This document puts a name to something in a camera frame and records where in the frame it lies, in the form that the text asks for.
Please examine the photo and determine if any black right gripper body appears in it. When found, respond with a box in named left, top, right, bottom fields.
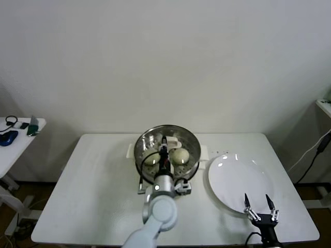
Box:
left=252, top=213, right=281, bottom=243

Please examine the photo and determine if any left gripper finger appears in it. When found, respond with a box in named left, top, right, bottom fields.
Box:
left=159, top=136, right=170, bottom=156

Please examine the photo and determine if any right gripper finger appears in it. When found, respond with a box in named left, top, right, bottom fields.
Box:
left=265, top=194, right=280, bottom=222
left=243, top=193, right=260, bottom=222

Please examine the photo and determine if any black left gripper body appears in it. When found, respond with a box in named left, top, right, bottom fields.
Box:
left=154, top=153, right=173, bottom=177

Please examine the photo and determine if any round glass pot lid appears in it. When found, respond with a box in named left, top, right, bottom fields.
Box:
left=133, top=125, right=201, bottom=181

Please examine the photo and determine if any white steamed baozi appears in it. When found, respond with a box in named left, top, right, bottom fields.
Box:
left=142, top=152, right=160, bottom=166
left=169, top=148, right=191, bottom=165

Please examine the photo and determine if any perforated steel steamer basket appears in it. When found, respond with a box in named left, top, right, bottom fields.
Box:
left=126, top=125, right=209, bottom=183

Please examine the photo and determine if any white round plate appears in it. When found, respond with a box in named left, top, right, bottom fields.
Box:
left=207, top=154, right=274, bottom=214

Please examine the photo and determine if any white electric cooking pot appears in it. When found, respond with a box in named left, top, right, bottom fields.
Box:
left=126, top=144, right=209, bottom=197

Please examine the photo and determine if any white shelf table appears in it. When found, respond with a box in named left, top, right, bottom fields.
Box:
left=302, top=99, right=331, bottom=210

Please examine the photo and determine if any white side table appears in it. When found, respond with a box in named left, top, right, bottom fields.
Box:
left=0, top=117, right=47, bottom=191

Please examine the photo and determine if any blue computer mouse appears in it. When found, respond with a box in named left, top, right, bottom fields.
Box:
left=0, top=130, right=19, bottom=147

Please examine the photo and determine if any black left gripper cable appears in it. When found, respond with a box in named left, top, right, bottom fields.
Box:
left=138, top=154, right=162, bottom=196

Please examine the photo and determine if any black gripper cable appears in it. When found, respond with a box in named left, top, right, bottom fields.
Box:
left=245, top=231, right=264, bottom=248
left=138, top=154, right=162, bottom=196

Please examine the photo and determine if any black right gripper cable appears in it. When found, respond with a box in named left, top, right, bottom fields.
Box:
left=245, top=231, right=264, bottom=248

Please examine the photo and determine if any white wall cable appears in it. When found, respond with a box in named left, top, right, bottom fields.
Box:
left=287, top=128, right=331, bottom=173

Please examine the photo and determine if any black cable with adapter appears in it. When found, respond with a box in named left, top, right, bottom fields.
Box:
left=296, top=134, right=331, bottom=184

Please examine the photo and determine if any black looped headset cable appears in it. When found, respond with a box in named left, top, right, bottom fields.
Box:
left=0, top=116, right=19, bottom=133

